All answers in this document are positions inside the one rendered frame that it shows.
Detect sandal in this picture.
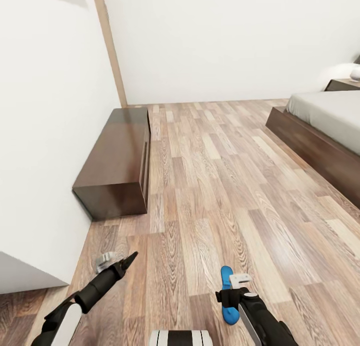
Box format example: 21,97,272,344
221,266,240,325

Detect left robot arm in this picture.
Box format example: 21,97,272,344
30,250,139,346

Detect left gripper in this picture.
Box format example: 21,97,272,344
89,250,139,299

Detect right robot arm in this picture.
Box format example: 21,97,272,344
215,274,298,346

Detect robot trunk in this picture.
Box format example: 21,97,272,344
147,330,213,346

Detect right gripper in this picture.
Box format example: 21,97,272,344
215,288,249,308

